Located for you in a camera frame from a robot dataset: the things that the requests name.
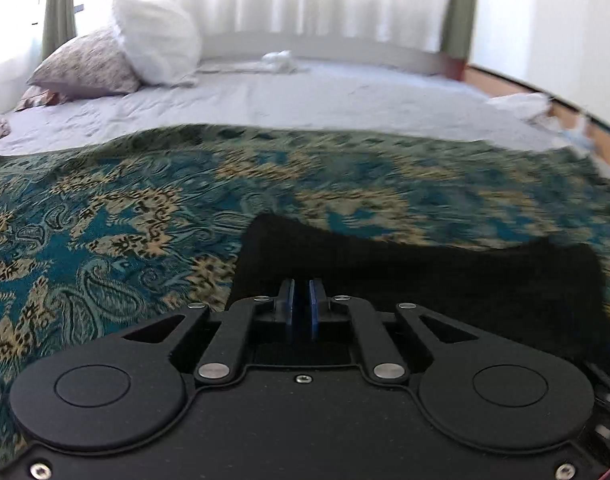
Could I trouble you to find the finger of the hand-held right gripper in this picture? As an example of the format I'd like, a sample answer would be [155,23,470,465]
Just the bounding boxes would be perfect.
[584,337,610,461]

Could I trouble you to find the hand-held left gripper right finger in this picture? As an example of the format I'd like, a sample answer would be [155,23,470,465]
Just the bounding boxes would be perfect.
[309,279,492,387]

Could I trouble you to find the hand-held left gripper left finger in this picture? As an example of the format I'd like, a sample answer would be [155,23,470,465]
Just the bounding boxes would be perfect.
[121,279,298,387]

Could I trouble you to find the black pants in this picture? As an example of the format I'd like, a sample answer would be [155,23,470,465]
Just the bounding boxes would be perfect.
[232,212,610,362]

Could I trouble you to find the teal paisley blanket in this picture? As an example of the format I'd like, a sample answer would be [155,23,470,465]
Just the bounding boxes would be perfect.
[0,125,610,461]

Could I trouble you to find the white bed sheet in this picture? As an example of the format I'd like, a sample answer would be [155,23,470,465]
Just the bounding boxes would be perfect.
[0,57,578,157]

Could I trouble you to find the small white crumpled cloth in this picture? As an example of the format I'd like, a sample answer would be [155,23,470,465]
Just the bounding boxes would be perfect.
[261,50,298,75]

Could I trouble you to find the light blue crumpled cloth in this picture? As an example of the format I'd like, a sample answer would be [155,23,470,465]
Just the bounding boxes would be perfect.
[547,114,596,155]

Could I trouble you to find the plain white pillow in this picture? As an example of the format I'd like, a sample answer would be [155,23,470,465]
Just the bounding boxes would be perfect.
[110,0,203,87]

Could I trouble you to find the purple floral pillow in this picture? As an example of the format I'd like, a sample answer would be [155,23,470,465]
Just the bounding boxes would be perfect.
[27,25,142,100]

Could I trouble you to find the reddish floral cloth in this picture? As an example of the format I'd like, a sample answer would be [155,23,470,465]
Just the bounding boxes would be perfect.
[14,85,70,112]

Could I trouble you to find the green curtain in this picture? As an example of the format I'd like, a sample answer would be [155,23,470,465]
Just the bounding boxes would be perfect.
[41,0,79,62]
[439,0,482,62]

